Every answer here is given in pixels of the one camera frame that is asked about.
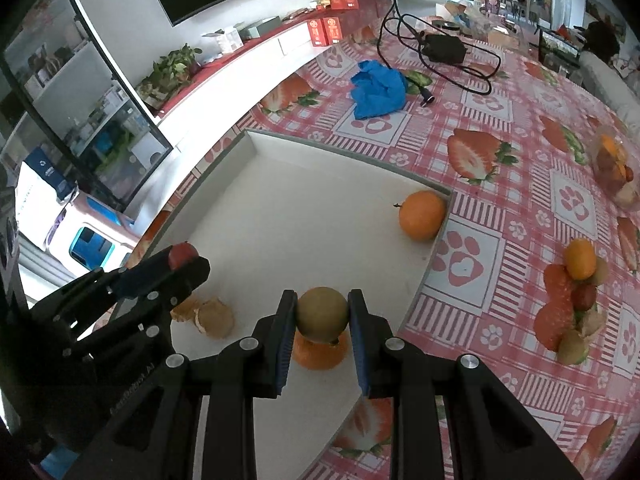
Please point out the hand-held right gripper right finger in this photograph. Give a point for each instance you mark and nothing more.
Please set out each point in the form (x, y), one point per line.
(361, 355)

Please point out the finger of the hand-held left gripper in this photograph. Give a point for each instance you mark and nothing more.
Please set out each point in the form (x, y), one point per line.
(192, 272)
(140, 280)

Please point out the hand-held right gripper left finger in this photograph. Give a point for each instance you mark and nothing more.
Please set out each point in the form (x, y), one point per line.
(285, 350)

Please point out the small red fruit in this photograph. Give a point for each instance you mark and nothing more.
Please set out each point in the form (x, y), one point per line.
(181, 254)
(630, 173)
(584, 297)

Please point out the orange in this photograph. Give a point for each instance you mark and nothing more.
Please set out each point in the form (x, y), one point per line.
(320, 358)
(422, 215)
(580, 258)

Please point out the husked physalis fruit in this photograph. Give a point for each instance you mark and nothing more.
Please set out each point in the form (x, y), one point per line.
(184, 311)
(592, 322)
(216, 317)

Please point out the green-brown round fruit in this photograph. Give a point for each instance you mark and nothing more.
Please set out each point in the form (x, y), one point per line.
(322, 315)
(572, 347)

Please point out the white tray with grey rim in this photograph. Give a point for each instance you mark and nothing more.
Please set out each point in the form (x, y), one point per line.
(300, 220)

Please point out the clear glass bowl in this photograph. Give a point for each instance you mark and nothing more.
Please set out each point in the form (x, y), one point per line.
(612, 180)

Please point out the white blue paper pack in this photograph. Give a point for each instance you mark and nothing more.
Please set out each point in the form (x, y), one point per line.
(47, 175)

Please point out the glass door cabinet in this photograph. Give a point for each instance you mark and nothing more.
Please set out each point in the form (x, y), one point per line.
(75, 100)

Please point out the green potted plant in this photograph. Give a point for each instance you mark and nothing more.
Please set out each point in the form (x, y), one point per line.
(172, 67)

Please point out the red strawberry print tablecloth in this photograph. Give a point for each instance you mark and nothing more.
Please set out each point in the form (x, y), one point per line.
(525, 210)

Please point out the white tissue box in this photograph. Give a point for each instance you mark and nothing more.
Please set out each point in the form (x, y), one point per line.
(227, 40)

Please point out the grey box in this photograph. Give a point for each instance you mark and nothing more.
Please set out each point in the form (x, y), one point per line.
(260, 27)

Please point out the blue cloth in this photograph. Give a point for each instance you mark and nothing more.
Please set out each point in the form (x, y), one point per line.
(377, 90)

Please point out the black power adapter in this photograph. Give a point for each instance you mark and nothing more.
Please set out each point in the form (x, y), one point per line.
(445, 47)

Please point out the grey patterned sofa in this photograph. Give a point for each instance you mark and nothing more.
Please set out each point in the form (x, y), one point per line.
(607, 80)

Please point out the dark bundle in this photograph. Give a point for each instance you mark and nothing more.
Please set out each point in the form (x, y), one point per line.
(600, 35)

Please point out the landscape wall painting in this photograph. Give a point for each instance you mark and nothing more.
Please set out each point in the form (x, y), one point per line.
(602, 10)

